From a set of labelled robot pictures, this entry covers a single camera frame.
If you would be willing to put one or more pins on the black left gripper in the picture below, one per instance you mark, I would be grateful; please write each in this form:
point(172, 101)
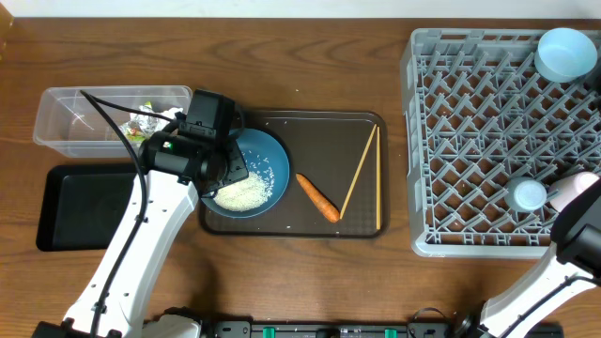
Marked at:
point(239, 171)

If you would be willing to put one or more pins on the foil snack wrapper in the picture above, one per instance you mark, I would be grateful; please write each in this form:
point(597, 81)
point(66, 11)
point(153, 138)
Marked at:
point(141, 127)

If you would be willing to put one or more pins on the light blue plastic cup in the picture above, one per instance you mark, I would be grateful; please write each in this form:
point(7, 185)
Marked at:
point(525, 194)

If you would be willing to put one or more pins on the pink plastic cup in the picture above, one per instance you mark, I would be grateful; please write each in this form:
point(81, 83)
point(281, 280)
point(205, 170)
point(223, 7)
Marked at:
point(564, 191)

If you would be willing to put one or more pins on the light blue bowl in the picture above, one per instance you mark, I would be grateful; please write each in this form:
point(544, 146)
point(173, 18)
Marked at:
point(564, 54)

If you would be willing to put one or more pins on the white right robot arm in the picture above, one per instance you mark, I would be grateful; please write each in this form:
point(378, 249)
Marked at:
point(570, 266)

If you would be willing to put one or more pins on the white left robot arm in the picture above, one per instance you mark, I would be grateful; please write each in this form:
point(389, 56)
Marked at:
point(114, 302)

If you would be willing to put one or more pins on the grey dishwasher rack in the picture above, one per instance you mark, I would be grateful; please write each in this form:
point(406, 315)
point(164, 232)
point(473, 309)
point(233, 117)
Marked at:
point(478, 114)

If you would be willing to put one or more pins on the dark blue plate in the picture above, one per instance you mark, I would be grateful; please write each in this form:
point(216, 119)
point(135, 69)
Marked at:
point(254, 144)

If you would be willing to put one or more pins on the pile of white rice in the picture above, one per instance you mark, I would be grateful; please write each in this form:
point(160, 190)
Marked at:
point(252, 192)

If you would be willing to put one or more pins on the dark brown serving tray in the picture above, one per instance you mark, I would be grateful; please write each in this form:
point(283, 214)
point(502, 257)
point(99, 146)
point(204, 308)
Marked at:
point(325, 147)

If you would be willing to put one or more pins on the black plastic tray bin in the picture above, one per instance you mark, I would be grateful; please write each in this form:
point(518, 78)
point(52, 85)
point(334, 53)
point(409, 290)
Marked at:
point(83, 205)

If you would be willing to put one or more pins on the orange carrot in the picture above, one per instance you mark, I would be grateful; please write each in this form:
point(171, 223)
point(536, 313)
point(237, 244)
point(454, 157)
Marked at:
point(325, 207)

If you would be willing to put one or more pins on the wooden chopstick left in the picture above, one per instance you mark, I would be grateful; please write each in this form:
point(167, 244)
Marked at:
point(358, 171)

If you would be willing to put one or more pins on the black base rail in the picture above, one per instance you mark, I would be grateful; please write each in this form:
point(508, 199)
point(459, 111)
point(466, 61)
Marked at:
point(183, 322)

